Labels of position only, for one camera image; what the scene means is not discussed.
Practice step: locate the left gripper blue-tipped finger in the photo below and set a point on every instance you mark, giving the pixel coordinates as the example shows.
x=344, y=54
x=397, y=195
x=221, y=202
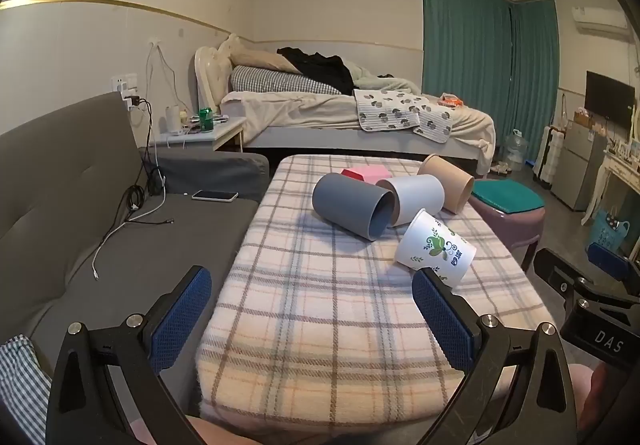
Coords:
x=608, y=261

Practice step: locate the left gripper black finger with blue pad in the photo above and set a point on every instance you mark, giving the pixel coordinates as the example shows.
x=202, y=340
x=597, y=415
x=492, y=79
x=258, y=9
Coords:
x=84, y=406
x=538, y=408

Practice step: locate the white plastic cup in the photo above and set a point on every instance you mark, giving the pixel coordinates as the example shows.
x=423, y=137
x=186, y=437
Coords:
x=412, y=194

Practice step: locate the white cup green print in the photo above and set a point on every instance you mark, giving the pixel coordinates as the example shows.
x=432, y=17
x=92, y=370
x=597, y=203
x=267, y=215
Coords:
x=428, y=242

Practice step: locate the beige plastic cup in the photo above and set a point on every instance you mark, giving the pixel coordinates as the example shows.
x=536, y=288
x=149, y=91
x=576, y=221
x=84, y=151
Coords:
x=457, y=184

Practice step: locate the dark grey plastic cup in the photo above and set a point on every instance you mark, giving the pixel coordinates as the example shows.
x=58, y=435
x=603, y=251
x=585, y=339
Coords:
x=359, y=207

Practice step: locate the blue laundry basket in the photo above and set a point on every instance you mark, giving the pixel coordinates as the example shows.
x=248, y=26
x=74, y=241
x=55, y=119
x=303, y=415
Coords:
x=608, y=231

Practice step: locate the checkered cloth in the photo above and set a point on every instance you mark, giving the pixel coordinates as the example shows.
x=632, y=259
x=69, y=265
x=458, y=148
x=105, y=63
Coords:
x=25, y=388

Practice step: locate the white dresser table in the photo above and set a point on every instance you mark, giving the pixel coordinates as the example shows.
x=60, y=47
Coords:
x=614, y=166

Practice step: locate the purple stool teal cushion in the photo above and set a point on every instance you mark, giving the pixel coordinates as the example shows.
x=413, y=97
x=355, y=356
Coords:
x=513, y=211

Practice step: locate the silver mini fridge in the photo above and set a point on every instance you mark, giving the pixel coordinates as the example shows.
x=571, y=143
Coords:
x=580, y=159

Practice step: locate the water jug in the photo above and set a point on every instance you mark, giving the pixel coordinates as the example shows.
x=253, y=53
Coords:
x=514, y=150

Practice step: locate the plaid blanket on table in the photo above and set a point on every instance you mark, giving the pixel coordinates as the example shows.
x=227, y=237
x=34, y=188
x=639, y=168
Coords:
x=315, y=329

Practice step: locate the grey sofa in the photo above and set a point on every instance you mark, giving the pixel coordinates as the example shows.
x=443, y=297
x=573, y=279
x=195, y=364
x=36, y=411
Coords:
x=94, y=228

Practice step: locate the pink red geometric box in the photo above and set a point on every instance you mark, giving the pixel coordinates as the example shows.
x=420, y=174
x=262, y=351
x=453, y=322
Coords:
x=368, y=174

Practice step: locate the teal curtain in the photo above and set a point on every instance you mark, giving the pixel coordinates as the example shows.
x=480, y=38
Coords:
x=498, y=56

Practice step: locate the air conditioner unit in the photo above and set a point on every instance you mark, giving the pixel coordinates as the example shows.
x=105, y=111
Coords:
x=602, y=23

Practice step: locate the smartphone on sofa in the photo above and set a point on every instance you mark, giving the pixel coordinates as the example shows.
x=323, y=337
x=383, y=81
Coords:
x=214, y=196

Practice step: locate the patterned white mat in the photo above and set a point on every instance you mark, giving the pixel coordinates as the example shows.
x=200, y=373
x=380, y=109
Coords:
x=381, y=111

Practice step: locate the white bedside table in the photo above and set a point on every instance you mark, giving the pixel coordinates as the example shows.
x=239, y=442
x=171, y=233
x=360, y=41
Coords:
x=222, y=134

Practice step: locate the bed with beige sheets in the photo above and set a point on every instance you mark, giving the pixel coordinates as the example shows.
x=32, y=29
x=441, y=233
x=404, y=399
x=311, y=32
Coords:
x=292, y=99

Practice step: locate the black clothing pile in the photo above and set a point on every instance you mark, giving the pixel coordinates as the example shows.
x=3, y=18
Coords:
x=330, y=70

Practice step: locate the green can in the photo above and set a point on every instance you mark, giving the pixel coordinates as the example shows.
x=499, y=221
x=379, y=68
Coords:
x=206, y=119

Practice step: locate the checkered pillow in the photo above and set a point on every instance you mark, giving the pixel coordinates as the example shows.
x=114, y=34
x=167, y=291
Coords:
x=262, y=80

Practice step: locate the wall television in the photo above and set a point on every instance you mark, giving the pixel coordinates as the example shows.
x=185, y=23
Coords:
x=610, y=99

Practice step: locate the wall power outlet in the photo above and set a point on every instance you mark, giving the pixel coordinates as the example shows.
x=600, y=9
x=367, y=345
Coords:
x=126, y=85

